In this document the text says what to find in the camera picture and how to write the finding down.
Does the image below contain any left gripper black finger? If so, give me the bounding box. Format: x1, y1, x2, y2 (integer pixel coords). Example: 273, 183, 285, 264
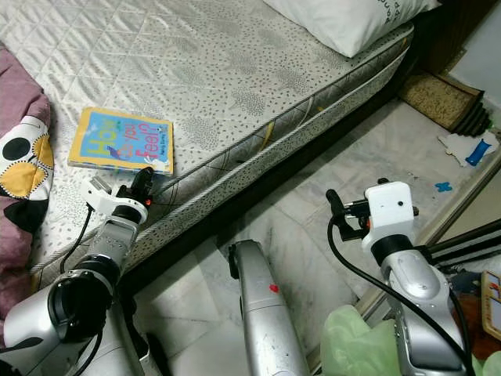
132, 166, 157, 206

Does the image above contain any yellow blue children's book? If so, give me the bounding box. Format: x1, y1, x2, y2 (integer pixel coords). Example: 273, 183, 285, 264
67, 107, 175, 175

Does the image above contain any purple cartoon mouse blanket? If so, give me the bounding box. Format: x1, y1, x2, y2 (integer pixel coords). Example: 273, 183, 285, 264
0, 45, 57, 318

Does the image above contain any white lettered pillow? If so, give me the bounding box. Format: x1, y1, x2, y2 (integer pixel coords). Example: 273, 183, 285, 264
261, 0, 445, 59

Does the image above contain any white paper cutout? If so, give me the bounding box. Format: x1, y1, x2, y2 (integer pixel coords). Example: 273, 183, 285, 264
437, 129, 501, 170

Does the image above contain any silver right robot leg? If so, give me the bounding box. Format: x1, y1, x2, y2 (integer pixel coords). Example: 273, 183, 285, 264
227, 239, 311, 376

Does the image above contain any green plastic bag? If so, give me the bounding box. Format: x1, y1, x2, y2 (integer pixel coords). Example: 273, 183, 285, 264
319, 305, 402, 376

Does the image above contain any cream quilted mattress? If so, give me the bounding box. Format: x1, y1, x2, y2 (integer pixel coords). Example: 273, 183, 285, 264
0, 0, 416, 297

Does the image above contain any blue plastic piece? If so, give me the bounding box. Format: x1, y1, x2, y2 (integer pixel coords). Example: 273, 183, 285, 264
465, 139, 492, 168

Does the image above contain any brown doormat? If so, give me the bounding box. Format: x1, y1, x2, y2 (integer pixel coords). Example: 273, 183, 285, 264
398, 70, 492, 136

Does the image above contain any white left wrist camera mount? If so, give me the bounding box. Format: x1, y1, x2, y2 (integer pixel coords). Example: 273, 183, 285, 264
86, 175, 151, 219

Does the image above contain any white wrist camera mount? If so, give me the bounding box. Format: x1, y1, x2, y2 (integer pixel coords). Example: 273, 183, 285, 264
86, 175, 151, 219
362, 181, 416, 244

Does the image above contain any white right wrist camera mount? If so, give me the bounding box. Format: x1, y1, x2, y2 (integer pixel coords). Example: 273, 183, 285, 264
362, 181, 416, 244

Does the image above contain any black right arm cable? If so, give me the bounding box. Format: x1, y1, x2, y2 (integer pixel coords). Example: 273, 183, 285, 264
326, 218, 473, 371

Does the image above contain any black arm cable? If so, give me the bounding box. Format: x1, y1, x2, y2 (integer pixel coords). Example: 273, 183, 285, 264
58, 204, 96, 277
326, 218, 473, 371

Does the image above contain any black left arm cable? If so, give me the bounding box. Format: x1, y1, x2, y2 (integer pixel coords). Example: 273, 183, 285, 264
58, 204, 96, 277

